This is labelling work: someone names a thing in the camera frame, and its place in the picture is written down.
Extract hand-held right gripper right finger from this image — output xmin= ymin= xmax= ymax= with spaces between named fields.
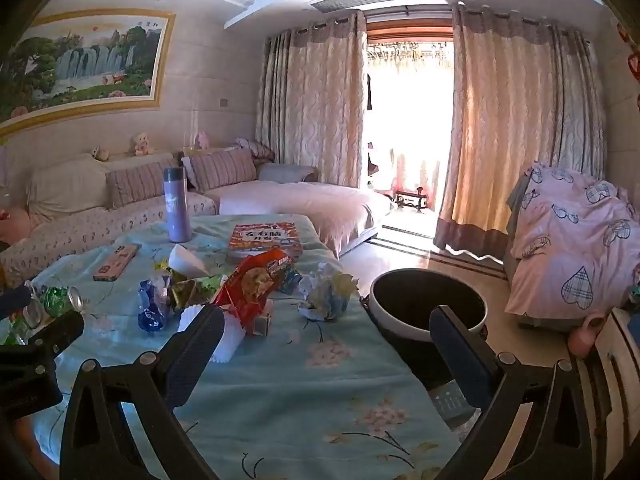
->
xmin=429 ymin=305 xmax=596 ymax=480

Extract purple thermos bottle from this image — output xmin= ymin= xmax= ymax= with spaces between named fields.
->
xmin=163 ymin=166 xmax=192 ymax=244

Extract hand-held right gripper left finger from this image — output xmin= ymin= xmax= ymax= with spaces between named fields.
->
xmin=59 ymin=304 xmax=226 ymax=480

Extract cream cushion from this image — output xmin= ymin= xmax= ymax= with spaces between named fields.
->
xmin=26 ymin=156 xmax=109 ymax=217

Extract pink kettlebell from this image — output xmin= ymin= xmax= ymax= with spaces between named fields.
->
xmin=567 ymin=312 xmax=609 ymax=359

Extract blue bulb-shaped plastic shell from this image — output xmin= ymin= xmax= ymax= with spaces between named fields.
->
xmin=138 ymin=280 xmax=169 ymax=334

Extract pink heart print quilt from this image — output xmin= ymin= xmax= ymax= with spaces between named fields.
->
xmin=503 ymin=161 xmax=640 ymax=322

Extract grey remote control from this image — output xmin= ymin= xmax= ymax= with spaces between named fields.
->
xmin=432 ymin=381 xmax=474 ymax=424

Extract crumpled white blue wrapper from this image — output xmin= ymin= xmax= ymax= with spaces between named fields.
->
xmin=298 ymin=264 xmax=360 ymax=322

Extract beige patterned curtain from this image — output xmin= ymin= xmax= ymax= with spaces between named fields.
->
xmin=254 ymin=12 xmax=369 ymax=192
xmin=432 ymin=4 xmax=594 ymax=262

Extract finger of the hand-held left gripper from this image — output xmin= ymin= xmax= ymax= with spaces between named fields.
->
xmin=0 ymin=286 xmax=34 ymax=321
xmin=0 ymin=309 xmax=85 ymax=361

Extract round black bin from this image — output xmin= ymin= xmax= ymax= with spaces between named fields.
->
xmin=367 ymin=268 xmax=489 ymax=347

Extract white pleated paper liner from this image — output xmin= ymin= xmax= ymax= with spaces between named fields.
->
xmin=177 ymin=304 xmax=247 ymax=365

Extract white tissue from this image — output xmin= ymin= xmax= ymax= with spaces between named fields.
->
xmin=168 ymin=243 xmax=212 ymax=279

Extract framed waterfall painting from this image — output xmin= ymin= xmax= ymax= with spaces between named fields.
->
xmin=0 ymin=8 xmax=177 ymax=137

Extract blue snack wrapper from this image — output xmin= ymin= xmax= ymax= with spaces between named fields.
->
xmin=278 ymin=259 xmax=303 ymax=295

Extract orange picture book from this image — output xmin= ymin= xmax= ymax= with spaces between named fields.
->
xmin=227 ymin=222 xmax=305 ymax=261

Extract white cabinet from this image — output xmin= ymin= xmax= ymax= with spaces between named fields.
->
xmin=581 ymin=306 xmax=640 ymax=480

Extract pink covered sofa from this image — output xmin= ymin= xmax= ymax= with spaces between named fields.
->
xmin=0 ymin=149 xmax=397 ymax=283

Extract red wall decorations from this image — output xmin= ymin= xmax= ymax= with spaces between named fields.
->
xmin=617 ymin=24 xmax=640 ymax=83

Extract red snack wrapper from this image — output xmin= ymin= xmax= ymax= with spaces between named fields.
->
xmin=212 ymin=254 xmax=293 ymax=322

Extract grey pillow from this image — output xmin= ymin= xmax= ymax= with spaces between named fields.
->
xmin=258 ymin=162 xmax=320 ymax=185

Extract small red carton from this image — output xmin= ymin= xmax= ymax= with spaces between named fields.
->
xmin=244 ymin=307 xmax=274 ymax=339

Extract blue floral tablecloth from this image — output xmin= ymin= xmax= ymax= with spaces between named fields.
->
xmin=22 ymin=213 xmax=477 ymax=480

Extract green foil wrapper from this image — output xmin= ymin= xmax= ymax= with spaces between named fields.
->
xmin=169 ymin=274 xmax=224 ymax=308

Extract small striped pillow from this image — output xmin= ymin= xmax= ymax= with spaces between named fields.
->
xmin=234 ymin=137 xmax=276 ymax=162

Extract small dark toy cart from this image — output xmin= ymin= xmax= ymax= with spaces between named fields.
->
xmin=394 ymin=187 xmax=429 ymax=212

